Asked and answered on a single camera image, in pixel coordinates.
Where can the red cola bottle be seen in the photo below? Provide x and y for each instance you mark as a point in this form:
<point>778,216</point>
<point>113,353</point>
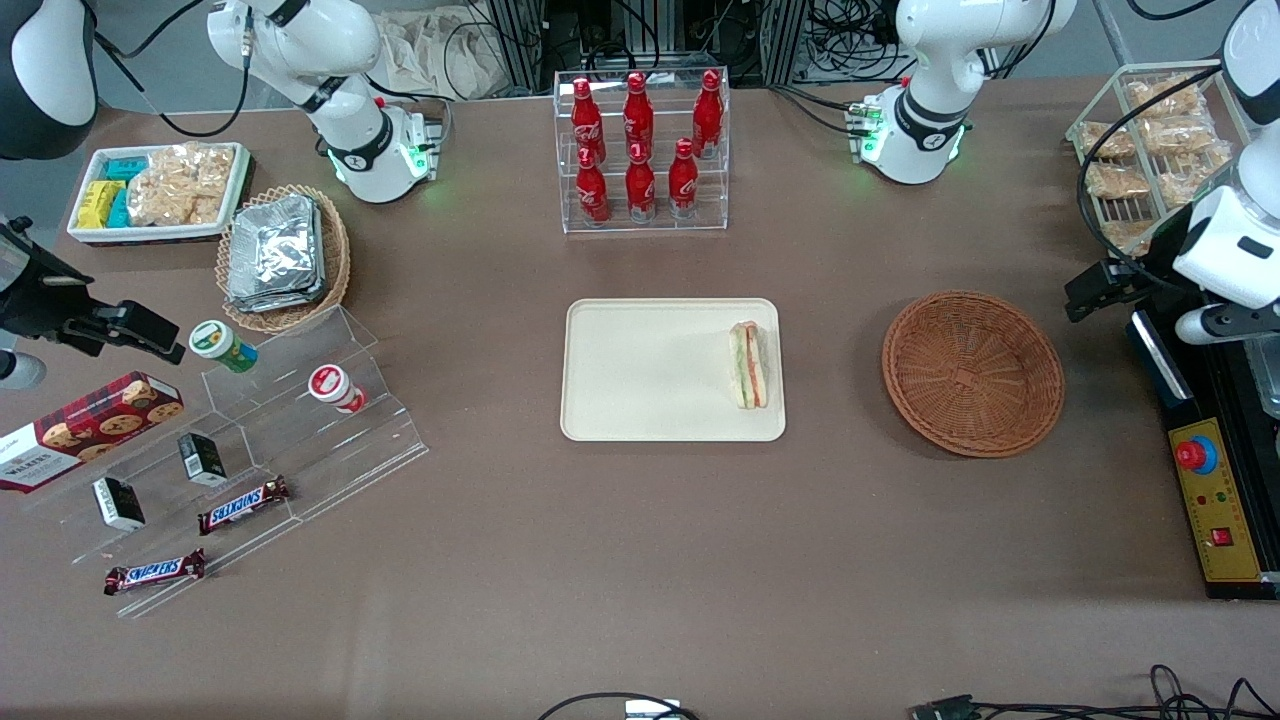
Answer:
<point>592,192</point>
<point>584,115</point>
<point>640,188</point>
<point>638,110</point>
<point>708,112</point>
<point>683,182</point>

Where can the green lidded snack can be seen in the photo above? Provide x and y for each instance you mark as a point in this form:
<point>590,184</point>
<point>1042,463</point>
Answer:
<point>222,345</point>

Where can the snickers chocolate bar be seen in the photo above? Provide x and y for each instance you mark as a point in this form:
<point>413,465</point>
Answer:
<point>243,505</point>
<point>155,572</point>

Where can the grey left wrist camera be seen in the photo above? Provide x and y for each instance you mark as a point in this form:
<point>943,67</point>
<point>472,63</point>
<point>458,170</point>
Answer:
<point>1225,323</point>

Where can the clear acrylic bottle rack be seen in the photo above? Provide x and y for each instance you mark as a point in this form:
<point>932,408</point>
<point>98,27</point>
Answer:
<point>660,228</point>

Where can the beige plastic tray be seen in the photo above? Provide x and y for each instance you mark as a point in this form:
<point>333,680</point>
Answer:
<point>640,370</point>

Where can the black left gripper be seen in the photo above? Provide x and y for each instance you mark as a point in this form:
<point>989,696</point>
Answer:
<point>1133,273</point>

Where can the small black box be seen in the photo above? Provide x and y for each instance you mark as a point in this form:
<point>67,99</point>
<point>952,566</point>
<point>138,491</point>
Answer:
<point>203,460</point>
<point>118,503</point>

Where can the beige cloth bag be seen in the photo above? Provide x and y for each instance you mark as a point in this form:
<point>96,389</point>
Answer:
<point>440,50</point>

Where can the teal snack packet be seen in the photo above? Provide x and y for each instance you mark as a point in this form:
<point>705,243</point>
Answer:
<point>125,168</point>
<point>119,210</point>

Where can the steel pan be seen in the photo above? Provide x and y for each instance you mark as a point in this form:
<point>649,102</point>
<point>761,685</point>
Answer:
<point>1268,375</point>

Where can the large clear bag of crackers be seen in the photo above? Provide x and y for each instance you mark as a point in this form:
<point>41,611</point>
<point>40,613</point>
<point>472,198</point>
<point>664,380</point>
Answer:
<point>180,185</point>

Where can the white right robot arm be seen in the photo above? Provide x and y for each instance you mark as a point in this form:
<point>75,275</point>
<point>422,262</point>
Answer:
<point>300,40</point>

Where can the silver foil packet stack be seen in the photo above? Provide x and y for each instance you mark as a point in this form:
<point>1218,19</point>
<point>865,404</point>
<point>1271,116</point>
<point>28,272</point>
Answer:
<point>275,255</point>

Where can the grey metal frame pole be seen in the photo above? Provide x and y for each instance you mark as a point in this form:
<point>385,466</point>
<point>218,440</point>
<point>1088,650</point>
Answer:
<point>1108,25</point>

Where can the clear acrylic stepped stand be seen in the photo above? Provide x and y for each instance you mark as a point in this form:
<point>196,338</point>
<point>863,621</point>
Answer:
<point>330,460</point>

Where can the red tartan cookie box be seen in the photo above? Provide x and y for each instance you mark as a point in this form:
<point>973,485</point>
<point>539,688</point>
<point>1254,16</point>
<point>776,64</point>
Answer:
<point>90,430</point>

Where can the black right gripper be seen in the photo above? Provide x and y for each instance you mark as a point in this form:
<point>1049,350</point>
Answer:
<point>38,300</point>

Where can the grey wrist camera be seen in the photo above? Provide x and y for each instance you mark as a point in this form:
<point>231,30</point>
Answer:
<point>18,370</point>
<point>1225,323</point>

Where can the red lidded snack can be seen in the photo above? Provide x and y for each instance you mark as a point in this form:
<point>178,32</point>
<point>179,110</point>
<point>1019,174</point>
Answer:
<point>335,388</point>

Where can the black box with yellow panel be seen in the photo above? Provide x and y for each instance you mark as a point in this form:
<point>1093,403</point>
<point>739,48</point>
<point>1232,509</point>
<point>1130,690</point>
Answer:
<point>1220,540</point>

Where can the red emergency stop button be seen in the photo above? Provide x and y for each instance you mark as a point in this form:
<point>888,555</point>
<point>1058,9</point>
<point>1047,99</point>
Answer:
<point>1192,455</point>

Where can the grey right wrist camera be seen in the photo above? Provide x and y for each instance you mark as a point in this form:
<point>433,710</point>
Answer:
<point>18,370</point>

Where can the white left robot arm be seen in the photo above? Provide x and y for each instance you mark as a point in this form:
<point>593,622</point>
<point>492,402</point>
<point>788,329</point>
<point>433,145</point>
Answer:
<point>930,60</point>

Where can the white rectangular snack tray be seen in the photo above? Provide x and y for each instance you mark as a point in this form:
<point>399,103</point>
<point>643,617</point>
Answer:
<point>150,236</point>

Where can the wicker basket holding foil packets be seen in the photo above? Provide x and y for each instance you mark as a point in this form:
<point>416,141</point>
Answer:
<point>335,260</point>

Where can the empty brown wicker basket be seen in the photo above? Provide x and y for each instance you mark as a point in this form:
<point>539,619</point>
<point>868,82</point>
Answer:
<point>975,375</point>

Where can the yellow snack packet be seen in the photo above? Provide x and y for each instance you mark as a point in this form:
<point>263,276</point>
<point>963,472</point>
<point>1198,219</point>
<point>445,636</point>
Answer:
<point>98,205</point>

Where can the triangular sandwich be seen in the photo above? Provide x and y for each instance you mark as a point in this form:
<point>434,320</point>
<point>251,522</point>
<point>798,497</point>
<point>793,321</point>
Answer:
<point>750,365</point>

